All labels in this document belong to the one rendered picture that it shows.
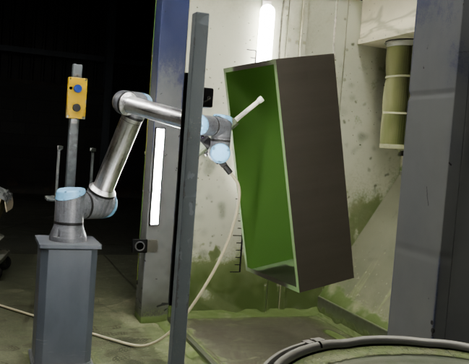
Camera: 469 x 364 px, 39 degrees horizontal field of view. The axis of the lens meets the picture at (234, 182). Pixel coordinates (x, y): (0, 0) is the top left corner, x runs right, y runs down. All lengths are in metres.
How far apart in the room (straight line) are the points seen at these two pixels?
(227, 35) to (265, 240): 1.38
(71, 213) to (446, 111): 2.27
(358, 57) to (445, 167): 3.29
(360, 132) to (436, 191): 3.24
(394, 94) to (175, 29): 1.49
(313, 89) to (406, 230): 1.80
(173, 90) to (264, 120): 0.69
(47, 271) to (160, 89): 1.47
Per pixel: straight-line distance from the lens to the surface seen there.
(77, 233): 3.45
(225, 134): 2.97
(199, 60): 2.30
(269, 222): 3.98
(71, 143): 4.35
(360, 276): 4.58
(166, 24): 4.30
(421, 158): 1.66
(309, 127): 3.37
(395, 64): 4.53
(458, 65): 1.60
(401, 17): 4.45
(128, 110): 3.20
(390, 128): 4.50
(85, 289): 3.45
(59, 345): 3.51
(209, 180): 4.35
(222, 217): 4.40
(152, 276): 4.33
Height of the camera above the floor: 1.19
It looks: 3 degrees down
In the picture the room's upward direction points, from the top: 4 degrees clockwise
